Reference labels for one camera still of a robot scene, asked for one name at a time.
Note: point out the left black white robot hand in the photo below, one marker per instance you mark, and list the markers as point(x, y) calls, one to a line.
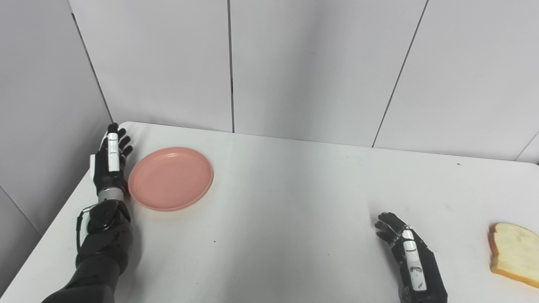
point(108, 162)

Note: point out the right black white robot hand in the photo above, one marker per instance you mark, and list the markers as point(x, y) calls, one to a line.
point(414, 265)

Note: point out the pink round plate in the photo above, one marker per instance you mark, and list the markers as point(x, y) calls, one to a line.
point(170, 178)

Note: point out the slice of white bread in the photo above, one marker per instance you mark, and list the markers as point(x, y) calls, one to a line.
point(516, 254)

